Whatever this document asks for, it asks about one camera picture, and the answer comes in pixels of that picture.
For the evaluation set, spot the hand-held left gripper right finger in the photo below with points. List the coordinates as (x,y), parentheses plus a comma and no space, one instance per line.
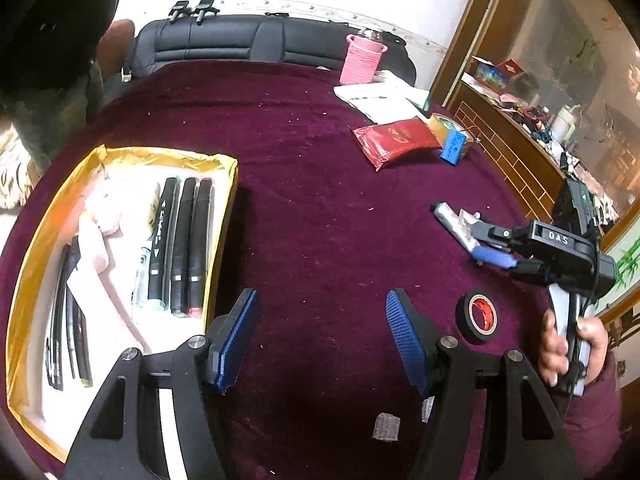
(407,342)

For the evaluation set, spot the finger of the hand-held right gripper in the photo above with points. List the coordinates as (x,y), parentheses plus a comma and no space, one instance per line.
(492,234)
(497,258)

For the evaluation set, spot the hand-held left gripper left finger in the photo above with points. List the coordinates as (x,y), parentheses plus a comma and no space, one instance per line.
(235,345)

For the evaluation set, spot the silver grey tube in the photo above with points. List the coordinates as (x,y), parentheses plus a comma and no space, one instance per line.
(450,220)

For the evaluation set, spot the black marker red end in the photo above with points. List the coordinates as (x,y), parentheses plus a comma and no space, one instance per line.
(201,245)

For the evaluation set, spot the small clear bottle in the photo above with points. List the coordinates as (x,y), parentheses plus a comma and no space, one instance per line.
(141,275)

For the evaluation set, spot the black marker grey end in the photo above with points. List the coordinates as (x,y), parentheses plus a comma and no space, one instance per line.
(182,240)

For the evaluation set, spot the black marker white print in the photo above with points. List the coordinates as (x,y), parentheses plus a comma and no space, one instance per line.
(162,240)

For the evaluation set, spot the thin black pen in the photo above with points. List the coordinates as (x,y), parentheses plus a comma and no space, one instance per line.
(55,350)

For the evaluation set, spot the gold cardboard box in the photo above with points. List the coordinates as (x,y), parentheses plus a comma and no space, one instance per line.
(25,310)

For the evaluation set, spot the person's right forearm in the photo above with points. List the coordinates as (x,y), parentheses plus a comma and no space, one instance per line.
(595,415)

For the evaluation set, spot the person's right hand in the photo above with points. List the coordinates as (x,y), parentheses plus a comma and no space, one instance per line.
(552,355)

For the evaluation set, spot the black electrical tape roll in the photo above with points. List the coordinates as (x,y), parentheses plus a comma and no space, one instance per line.
(461,315)

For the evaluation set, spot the green bamboo picture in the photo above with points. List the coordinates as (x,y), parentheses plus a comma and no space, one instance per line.
(625,270)

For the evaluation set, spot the grey tape piece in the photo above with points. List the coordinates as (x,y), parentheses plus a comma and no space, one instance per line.
(387,427)
(428,409)

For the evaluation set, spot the brick-pattern wooden counter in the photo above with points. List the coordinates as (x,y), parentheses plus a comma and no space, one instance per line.
(505,150)

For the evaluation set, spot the small blue box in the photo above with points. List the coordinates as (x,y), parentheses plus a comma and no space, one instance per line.
(454,147)

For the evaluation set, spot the yellow tape roll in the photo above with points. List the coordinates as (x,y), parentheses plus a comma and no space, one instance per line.
(437,127)

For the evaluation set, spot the white jug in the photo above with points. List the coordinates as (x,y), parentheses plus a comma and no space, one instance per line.
(565,125)

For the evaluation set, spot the red foil packet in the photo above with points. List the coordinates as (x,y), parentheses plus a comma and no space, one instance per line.
(395,142)

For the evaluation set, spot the maroon tablecloth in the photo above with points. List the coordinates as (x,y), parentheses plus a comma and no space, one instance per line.
(325,210)

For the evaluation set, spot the green-edged white book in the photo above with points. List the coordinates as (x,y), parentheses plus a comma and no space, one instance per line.
(417,94)

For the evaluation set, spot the blue printed box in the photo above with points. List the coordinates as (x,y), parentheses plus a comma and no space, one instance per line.
(487,74)

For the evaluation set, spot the red gift box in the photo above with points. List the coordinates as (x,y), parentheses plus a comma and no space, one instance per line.
(510,69)

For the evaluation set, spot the white booklet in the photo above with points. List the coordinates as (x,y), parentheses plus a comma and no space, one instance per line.
(380,101)

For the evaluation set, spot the pink cloth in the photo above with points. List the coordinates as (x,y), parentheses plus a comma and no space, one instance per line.
(112,205)

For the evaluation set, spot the pink woven basket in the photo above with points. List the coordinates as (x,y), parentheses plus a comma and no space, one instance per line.
(357,62)

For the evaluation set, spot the black leather sofa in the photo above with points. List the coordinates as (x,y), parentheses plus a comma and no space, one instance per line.
(220,45)

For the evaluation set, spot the black clamp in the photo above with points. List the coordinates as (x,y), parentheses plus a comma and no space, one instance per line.
(178,11)
(205,10)

